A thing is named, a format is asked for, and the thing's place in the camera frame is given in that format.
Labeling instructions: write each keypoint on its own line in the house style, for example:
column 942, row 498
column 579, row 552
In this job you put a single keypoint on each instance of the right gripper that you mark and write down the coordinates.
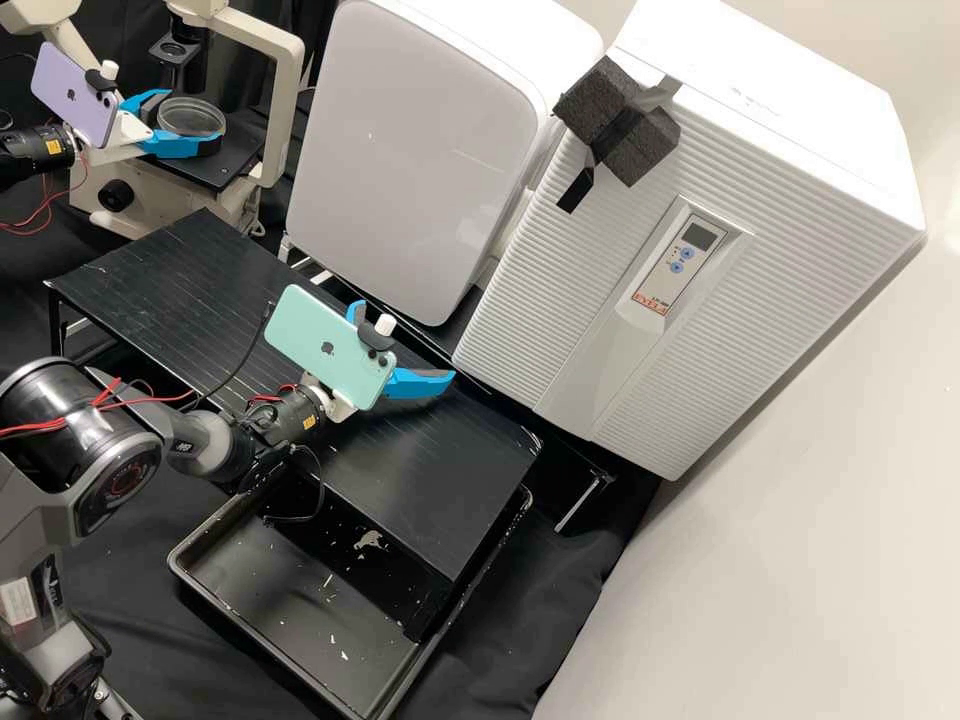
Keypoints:
column 337, row 406

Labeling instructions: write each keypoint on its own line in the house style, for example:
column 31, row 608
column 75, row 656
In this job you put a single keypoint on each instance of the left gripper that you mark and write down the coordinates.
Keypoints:
column 133, row 133

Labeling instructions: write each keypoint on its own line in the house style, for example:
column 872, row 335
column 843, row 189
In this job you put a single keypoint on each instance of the petri dish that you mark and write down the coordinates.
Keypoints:
column 191, row 116

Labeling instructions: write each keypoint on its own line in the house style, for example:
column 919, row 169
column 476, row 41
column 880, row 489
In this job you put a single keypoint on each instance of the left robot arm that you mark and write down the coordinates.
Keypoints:
column 37, row 146

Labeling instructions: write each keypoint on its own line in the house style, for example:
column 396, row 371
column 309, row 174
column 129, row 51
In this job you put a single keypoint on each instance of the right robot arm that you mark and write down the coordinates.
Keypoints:
column 67, row 442

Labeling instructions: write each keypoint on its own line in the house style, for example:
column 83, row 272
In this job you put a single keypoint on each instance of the cream microscope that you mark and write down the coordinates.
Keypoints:
column 285, row 67

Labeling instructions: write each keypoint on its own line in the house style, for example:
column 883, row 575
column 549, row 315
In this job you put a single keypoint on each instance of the black platform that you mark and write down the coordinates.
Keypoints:
column 187, row 300
column 517, row 409

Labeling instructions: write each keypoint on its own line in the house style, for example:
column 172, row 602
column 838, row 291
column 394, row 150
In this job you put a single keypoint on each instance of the white box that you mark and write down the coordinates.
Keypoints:
column 412, row 165

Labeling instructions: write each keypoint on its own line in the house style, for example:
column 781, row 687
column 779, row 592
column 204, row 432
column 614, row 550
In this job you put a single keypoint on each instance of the incubator door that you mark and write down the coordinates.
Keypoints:
column 600, row 337

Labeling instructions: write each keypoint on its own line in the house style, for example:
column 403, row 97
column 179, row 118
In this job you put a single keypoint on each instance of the black tray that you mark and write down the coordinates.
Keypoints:
column 285, row 592

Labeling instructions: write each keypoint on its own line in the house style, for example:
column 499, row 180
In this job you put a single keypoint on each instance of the white incubator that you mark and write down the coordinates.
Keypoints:
column 787, row 90

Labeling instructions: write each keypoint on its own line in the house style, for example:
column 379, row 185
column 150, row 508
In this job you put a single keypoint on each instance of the right wrist camera phone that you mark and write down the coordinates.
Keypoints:
column 322, row 345

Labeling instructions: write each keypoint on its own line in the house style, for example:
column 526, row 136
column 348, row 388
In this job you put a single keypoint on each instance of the wrist camera phone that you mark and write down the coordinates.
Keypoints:
column 322, row 345
column 64, row 82

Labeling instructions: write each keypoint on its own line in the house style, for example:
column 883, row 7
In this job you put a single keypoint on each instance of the left wrist camera phone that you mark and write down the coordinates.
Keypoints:
column 64, row 82

